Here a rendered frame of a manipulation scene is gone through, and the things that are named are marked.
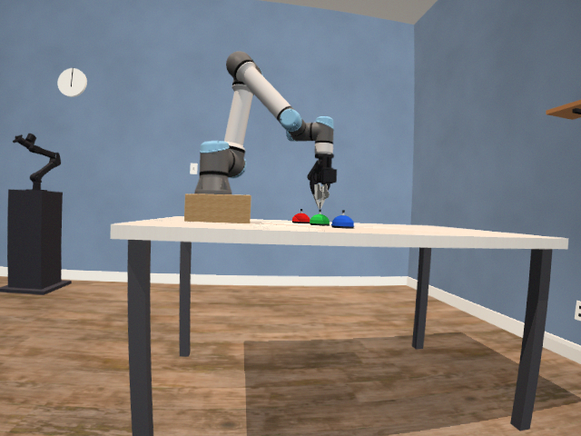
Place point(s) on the green bell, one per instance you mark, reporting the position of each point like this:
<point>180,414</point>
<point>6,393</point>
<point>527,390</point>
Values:
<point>319,219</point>

